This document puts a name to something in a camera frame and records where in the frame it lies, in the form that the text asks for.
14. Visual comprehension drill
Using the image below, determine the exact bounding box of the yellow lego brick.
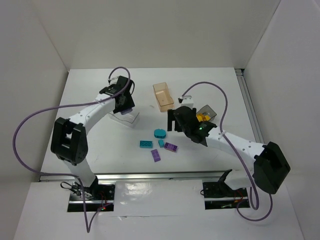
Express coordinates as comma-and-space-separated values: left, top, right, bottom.
196, 113, 211, 122

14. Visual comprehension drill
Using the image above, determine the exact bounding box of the teal rounded lego brick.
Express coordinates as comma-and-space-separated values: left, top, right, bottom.
153, 128, 167, 139

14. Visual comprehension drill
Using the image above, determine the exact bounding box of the small teal lego cube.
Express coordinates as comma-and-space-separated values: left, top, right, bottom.
158, 139, 165, 148

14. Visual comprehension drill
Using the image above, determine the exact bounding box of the purple studded lego brick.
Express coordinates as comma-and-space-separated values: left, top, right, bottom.
164, 142, 178, 153

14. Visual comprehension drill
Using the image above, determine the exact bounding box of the teal rectangular lego brick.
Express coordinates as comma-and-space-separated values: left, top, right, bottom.
139, 140, 153, 149

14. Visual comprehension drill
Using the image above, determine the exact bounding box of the purple rounded lego brick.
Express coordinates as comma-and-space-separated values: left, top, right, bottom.
120, 108, 133, 115

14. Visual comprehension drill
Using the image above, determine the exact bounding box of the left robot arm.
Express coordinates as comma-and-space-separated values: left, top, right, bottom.
50, 76, 135, 196

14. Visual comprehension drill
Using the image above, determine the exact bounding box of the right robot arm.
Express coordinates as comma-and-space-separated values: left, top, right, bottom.
167, 106, 291, 195

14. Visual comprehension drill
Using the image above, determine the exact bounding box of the clear plastic container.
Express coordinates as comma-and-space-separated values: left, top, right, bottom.
108, 110, 140, 128

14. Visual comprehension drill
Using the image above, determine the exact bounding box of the grey transparent container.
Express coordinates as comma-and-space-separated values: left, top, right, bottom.
196, 104, 217, 122

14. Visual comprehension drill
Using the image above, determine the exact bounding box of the orange transparent container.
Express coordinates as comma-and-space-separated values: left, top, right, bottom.
153, 82, 174, 113

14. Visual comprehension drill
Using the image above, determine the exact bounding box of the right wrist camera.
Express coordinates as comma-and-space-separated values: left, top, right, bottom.
178, 95, 194, 109

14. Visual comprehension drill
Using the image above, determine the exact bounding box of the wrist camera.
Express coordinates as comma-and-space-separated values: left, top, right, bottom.
107, 75, 120, 86
178, 95, 194, 109

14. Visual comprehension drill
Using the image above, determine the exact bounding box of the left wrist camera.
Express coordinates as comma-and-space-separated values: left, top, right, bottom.
107, 75, 120, 86

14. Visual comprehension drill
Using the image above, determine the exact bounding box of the aluminium front rail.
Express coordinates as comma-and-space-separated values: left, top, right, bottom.
39, 169, 233, 183

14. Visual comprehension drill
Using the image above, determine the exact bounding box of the aluminium side rail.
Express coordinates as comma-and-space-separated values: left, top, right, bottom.
234, 68, 265, 143

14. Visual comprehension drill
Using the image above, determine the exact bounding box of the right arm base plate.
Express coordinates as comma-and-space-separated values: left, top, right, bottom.
200, 181, 250, 210

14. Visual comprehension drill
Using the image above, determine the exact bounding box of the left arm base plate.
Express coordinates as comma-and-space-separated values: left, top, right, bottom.
60, 181, 116, 213

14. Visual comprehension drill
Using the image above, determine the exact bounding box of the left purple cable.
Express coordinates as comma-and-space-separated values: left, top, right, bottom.
12, 66, 132, 233

